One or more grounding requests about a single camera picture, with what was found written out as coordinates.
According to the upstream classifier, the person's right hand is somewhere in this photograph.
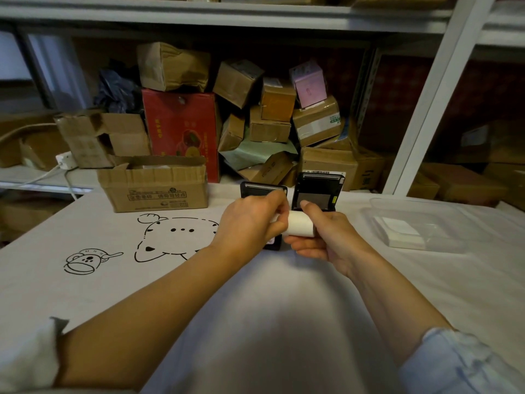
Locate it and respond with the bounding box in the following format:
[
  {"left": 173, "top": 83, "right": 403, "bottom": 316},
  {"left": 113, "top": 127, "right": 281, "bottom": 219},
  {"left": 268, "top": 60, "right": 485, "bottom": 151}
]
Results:
[{"left": 284, "top": 201, "right": 371, "bottom": 278}]

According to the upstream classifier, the person's left hand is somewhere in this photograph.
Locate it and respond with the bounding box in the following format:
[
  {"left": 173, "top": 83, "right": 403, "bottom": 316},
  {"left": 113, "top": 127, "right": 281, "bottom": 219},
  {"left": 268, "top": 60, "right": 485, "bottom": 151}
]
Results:
[{"left": 211, "top": 191, "right": 290, "bottom": 253}]

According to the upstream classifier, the white paper roll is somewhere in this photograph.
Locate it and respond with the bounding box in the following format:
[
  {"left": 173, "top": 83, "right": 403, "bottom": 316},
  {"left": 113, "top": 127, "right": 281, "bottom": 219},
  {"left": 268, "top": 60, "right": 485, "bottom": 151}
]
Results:
[{"left": 269, "top": 210, "right": 316, "bottom": 239}]

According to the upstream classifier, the person's right forearm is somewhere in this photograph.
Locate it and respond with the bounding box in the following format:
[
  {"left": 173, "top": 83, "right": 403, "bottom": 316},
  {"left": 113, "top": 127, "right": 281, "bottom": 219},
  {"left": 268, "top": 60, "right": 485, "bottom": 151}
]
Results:
[{"left": 346, "top": 247, "right": 453, "bottom": 370}]

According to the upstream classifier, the person's left forearm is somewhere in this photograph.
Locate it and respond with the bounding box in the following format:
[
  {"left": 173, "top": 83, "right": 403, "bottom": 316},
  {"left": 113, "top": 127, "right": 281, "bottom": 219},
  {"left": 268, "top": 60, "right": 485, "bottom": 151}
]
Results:
[{"left": 53, "top": 239, "right": 230, "bottom": 389}]

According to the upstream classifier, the black printer with open lid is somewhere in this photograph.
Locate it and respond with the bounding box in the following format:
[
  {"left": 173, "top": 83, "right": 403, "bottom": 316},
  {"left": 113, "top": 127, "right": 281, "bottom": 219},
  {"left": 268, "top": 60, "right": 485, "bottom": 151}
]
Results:
[{"left": 295, "top": 172, "right": 344, "bottom": 213}]

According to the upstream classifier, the black mini printer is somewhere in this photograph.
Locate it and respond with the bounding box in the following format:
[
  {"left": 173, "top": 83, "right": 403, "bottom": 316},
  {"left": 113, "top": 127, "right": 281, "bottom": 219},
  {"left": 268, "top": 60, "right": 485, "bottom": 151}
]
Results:
[{"left": 240, "top": 181, "right": 288, "bottom": 251}]

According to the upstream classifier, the pale green package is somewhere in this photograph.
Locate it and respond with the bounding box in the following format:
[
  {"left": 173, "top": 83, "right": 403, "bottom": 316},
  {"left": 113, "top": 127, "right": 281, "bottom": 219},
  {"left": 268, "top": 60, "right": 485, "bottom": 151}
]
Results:
[{"left": 221, "top": 137, "right": 298, "bottom": 171}]

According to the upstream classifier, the stack of white paper sheets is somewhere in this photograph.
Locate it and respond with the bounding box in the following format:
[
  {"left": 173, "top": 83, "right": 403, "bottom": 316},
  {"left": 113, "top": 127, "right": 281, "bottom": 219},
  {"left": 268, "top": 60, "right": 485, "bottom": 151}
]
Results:
[{"left": 373, "top": 216, "right": 428, "bottom": 249}]

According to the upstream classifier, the small dim brown carton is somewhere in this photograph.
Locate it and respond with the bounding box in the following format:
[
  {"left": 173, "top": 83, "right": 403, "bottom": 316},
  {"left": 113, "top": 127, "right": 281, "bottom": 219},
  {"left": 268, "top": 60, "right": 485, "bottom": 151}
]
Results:
[{"left": 407, "top": 172, "right": 440, "bottom": 201}]

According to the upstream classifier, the pink box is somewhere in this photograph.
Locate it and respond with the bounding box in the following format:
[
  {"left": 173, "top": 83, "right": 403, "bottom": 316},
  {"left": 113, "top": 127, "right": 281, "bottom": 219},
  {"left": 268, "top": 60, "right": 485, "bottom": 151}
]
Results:
[{"left": 289, "top": 60, "right": 328, "bottom": 109}]

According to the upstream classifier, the red fruit print box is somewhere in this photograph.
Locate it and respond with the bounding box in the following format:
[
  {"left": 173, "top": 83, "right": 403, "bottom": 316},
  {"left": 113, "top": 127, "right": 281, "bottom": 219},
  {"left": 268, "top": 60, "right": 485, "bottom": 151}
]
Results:
[{"left": 142, "top": 89, "right": 221, "bottom": 183}]

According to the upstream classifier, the open printed cardboard box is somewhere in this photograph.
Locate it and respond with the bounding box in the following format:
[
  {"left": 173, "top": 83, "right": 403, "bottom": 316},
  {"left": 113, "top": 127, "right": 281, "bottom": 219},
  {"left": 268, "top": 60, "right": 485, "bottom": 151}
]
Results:
[{"left": 98, "top": 156, "right": 209, "bottom": 213}]

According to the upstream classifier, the pile of brown cardboard boxes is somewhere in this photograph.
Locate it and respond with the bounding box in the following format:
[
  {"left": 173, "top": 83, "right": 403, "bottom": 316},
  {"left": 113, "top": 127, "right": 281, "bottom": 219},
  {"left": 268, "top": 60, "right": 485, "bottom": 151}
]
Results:
[{"left": 137, "top": 42, "right": 386, "bottom": 192}]

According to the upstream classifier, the clear plastic container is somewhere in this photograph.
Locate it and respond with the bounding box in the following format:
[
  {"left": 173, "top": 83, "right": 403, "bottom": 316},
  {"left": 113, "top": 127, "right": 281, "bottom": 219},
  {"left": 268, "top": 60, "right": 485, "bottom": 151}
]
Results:
[{"left": 367, "top": 197, "right": 494, "bottom": 251}]

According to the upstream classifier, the large flat brown carton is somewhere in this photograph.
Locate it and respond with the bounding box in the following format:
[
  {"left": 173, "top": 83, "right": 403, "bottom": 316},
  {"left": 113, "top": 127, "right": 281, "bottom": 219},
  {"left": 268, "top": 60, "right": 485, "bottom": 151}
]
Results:
[{"left": 422, "top": 163, "right": 510, "bottom": 206}]

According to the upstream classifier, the white cartoon print tablecloth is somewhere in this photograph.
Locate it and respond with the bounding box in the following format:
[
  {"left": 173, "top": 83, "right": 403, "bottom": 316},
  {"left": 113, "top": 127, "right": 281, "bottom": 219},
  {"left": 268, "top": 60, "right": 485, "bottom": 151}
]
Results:
[{"left": 0, "top": 186, "right": 525, "bottom": 394}]

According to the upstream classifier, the dark plastic bag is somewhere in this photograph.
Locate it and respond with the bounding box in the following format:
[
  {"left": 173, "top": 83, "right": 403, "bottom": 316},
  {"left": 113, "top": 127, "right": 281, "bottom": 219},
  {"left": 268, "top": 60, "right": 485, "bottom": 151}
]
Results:
[{"left": 94, "top": 69, "right": 142, "bottom": 115}]

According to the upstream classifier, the brown carton with white label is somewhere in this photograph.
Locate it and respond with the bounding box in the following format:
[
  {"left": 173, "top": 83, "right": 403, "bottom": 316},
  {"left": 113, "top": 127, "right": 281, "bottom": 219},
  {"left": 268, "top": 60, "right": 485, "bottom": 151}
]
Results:
[{"left": 459, "top": 120, "right": 525, "bottom": 165}]

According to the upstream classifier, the open torn cardboard box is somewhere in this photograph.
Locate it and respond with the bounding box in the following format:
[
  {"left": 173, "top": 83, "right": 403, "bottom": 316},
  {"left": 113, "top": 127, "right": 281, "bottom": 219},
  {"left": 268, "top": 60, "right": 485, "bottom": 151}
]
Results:
[{"left": 54, "top": 111, "right": 151, "bottom": 169}]

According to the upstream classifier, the white power strip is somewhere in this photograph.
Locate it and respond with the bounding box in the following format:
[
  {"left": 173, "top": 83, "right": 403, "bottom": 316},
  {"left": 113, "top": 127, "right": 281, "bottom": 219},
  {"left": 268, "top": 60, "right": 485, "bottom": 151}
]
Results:
[{"left": 55, "top": 151, "right": 79, "bottom": 171}]

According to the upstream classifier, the light blue sleeve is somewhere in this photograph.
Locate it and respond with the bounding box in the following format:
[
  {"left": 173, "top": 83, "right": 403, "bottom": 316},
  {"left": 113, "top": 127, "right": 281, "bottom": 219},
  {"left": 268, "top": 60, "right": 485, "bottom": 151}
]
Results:
[{"left": 399, "top": 327, "right": 525, "bottom": 394}]

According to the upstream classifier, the worn brown carton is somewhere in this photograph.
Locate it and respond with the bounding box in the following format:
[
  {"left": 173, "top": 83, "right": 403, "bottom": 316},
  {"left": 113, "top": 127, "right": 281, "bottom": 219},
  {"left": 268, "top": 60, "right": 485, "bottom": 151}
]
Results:
[{"left": 0, "top": 114, "right": 71, "bottom": 169}]

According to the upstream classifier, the white sleeve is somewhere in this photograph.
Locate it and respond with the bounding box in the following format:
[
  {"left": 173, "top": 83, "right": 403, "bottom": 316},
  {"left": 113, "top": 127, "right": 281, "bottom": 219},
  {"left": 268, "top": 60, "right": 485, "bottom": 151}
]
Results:
[{"left": 0, "top": 317, "right": 69, "bottom": 394}]

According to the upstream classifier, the white metal shelf frame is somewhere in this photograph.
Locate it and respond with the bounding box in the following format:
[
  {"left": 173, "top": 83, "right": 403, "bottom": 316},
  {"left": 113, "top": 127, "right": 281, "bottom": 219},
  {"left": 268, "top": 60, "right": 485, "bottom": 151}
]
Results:
[{"left": 0, "top": 0, "right": 525, "bottom": 201}]

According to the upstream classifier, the white power cable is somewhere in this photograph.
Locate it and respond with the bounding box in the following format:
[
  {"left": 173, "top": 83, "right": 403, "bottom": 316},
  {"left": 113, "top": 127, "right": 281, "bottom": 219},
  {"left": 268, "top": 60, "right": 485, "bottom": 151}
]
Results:
[{"left": 0, "top": 122, "right": 79, "bottom": 201}]

